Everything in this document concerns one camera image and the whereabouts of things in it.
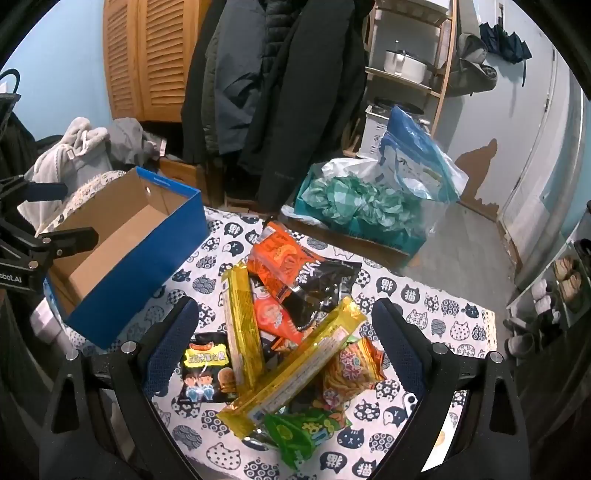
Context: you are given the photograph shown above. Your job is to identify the green bean snack bag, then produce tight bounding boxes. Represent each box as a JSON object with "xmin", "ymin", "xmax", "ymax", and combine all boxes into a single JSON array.
[{"xmin": 263, "ymin": 408, "xmax": 351, "ymax": 470}]

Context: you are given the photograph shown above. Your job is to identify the blue clear plastic bag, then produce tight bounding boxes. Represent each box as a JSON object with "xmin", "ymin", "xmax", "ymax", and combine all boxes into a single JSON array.
[{"xmin": 377, "ymin": 106, "xmax": 469, "ymax": 204}]

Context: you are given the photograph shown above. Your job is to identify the dark umbrella on wall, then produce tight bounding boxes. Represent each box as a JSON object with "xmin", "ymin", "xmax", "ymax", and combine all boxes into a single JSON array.
[{"xmin": 479, "ymin": 23, "xmax": 533, "ymax": 87}]

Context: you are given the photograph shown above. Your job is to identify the long gold biscuit pack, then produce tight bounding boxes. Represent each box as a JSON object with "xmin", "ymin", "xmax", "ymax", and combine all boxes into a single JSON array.
[{"xmin": 217, "ymin": 296, "xmax": 366, "ymax": 440}]

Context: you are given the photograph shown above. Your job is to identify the orange green snack bag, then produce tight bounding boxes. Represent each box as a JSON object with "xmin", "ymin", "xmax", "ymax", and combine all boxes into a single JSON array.
[{"xmin": 322, "ymin": 337, "xmax": 386, "ymax": 409}]

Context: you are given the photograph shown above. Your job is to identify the orange black noodle snack bag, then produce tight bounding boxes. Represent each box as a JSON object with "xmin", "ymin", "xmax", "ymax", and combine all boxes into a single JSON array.
[{"xmin": 247, "ymin": 221, "xmax": 361, "ymax": 331}]

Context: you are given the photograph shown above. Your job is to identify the wooden louvered cabinet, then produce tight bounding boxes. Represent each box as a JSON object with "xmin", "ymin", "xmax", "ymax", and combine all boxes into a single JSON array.
[{"xmin": 102, "ymin": 0, "xmax": 211, "ymax": 122}]

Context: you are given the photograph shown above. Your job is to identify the wooden shelf rack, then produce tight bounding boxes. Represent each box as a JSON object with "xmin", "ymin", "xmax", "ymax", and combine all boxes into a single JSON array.
[{"xmin": 344, "ymin": 1, "xmax": 460, "ymax": 158}]

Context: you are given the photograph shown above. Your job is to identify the orange red snack bag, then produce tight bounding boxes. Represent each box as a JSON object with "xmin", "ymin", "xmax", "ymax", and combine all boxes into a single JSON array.
[{"xmin": 252, "ymin": 287, "xmax": 304, "ymax": 345}]

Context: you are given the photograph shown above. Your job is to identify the teal box with bags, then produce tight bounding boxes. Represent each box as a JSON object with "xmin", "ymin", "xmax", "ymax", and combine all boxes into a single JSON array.
[{"xmin": 293, "ymin": 157, "xmax": 427, "ymax": 256}]

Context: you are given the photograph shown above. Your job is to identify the cat pattern tablecloth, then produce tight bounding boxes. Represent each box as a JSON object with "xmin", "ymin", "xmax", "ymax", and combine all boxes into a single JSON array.
[{"xmin": 43, "ymin": 207, "xmax": 499, "ymax": 480}]

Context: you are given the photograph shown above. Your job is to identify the blue cardboard box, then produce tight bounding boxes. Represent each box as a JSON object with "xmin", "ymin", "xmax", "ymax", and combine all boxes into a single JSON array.
[{"xmin": 44, "ymin": 168, "xmax": 209, "ymax": 349}]

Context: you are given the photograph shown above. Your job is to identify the dark hanging coats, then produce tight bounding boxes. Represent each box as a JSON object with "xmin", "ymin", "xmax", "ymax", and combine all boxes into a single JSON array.
[{"xmin": 181, "ymin": 1, "xmax": 375, "ymax": 213}]

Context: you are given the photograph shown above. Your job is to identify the black yellow snack bag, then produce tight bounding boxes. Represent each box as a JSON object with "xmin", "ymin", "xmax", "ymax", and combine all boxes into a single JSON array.
[{"xmin": 178, "ymin": 332, "xmax": 238, "ymax": 405}]

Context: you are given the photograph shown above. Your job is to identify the white pot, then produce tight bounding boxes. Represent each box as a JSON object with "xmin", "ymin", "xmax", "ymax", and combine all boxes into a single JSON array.
[{"xmin": 384, "ymin": 50, "xmax": 428, "ymax": 83}]

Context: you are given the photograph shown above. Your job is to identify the grey white clothes pile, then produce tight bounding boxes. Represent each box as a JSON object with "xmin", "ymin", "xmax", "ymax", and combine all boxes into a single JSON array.
[{"xmin": 18, "ymin": 117, "xmax": 166, "ymax": 235}]

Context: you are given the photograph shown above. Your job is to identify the shoe rack with shoes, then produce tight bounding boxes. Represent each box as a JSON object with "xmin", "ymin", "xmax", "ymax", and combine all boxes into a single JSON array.
[{"xmin": 503, "ymin": 207, "xmax": 590, "ymax": 364}]

